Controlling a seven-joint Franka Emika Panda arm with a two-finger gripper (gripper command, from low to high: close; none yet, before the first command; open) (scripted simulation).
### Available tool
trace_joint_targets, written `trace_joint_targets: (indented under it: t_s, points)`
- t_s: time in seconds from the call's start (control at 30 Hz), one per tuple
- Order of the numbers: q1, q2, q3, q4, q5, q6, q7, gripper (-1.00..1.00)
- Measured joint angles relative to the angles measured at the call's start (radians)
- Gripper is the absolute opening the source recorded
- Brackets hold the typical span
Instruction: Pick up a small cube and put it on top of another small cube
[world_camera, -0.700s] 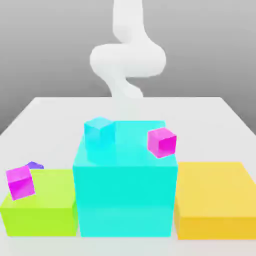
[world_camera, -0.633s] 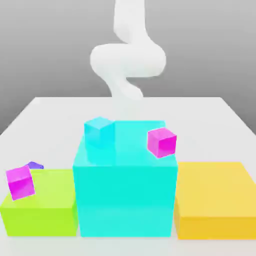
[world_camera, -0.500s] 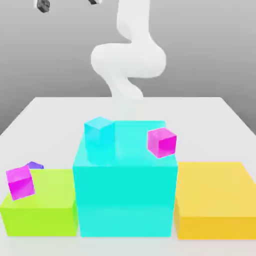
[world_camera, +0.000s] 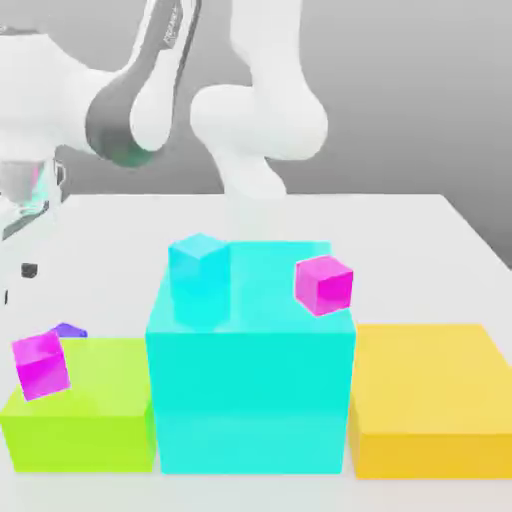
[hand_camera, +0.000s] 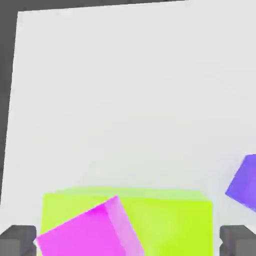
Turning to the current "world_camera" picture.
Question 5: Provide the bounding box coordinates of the small magenta cube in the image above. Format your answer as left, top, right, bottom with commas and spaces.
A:
294, 254, 355, 318
10, 329, 72, 402

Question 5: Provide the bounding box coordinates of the large green box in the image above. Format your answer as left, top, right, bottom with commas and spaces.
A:
0, 336, 157, 474

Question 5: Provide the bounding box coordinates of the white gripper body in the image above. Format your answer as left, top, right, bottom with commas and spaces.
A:
0, 196, 62, 277

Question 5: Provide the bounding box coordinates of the small purple cube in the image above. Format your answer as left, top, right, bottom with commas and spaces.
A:
49, 322, 88, 340

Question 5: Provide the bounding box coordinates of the small cyan cube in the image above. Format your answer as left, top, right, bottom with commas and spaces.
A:
167, 232, 232, 326

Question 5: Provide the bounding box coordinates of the large yellow box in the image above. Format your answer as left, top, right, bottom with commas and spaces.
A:
347, 322, 512, 480

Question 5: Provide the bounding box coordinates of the large cyan box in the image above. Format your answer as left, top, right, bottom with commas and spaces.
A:
144, 239, 358, 476

